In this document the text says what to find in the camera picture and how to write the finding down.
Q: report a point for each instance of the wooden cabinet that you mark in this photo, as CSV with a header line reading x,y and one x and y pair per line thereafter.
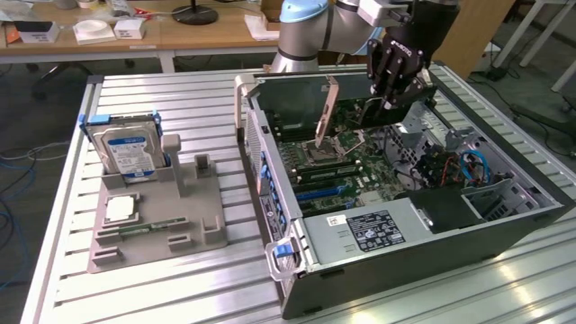
x,y
476,33

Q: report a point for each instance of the metal drive cage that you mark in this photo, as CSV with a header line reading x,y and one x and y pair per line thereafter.
x,y
414,135

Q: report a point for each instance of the white paper stack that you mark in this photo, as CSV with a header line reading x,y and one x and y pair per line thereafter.
x,y
260,28

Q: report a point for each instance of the white box black lid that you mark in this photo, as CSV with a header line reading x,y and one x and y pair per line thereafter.
x,y
38,32

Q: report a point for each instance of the black chair base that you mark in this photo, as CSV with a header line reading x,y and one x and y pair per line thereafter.
x,y
50,76

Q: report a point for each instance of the grey power supply unit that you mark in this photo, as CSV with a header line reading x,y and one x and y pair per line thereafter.
x,y
383,229

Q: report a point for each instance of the blue case latch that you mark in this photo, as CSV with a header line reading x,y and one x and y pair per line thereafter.
x,y
282,251

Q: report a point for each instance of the green RAM stick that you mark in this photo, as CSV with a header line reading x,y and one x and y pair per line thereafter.
x,y
152,225

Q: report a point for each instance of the small white labelled box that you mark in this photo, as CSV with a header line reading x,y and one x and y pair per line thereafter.
x,y
130,29

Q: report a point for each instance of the wooden desk white frame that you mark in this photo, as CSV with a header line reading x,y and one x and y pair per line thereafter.
x,y
203,33

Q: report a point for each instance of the white box round recess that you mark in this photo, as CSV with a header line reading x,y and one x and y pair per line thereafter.
x,y
94,32

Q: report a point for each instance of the black plastic shroud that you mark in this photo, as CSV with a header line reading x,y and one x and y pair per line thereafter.
x,y
446,209

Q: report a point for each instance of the black Nvidia graphics card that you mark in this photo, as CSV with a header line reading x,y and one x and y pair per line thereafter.
x,y
391,118

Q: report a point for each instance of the hard disk blue label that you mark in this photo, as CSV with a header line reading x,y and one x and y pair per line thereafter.
x,y
128,152

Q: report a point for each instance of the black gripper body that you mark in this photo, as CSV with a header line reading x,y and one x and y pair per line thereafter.
x,y
427,30

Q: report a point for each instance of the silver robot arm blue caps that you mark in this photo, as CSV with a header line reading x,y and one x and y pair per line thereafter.
x,y
306,30

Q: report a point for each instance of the CPU socket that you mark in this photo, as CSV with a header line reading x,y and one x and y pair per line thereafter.
x,y
322,153

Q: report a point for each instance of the black open PC case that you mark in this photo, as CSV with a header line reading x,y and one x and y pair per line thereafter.
x,y
404,270

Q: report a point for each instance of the blue expansion slot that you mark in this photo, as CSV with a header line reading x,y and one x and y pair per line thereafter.
x,y
319,194

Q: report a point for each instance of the blue disk caddy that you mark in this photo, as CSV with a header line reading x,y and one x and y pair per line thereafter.
x,y
99,119

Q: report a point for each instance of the grey printed parts rack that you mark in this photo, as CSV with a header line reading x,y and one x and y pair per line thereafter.
x,y
198,202

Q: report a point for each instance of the green motherboard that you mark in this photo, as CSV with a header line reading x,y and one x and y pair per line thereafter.
x,y
374,179

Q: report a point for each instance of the metal disk bay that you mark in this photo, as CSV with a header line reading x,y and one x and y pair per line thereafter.
x,y
499,199

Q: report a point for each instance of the white table frame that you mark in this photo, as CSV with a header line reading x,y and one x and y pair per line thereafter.
x,y
531,54

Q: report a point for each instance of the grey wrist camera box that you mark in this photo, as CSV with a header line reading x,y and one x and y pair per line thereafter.
x,y
380,11

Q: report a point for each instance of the silver CPU chip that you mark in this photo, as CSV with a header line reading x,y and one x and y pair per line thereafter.
x,y
120,207

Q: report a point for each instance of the black round monitor base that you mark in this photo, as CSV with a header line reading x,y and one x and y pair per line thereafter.
x,y
195,15

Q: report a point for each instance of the metal socket cover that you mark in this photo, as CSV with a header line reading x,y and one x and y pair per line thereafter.
x,y
355,143

